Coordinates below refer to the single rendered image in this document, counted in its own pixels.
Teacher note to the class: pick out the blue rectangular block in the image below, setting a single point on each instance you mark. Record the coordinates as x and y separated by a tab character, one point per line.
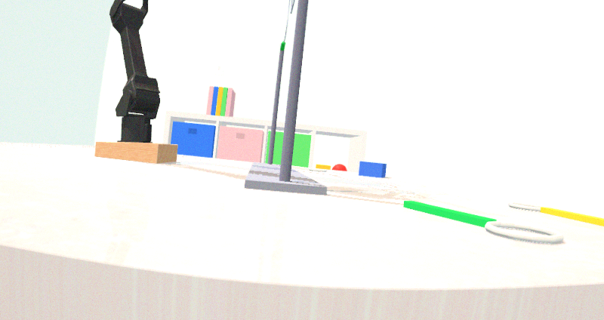
371	169

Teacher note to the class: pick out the white loop with green handle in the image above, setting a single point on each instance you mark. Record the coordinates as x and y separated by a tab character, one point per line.
491	225

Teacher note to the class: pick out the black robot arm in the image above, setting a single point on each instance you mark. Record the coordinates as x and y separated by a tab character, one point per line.
140	93

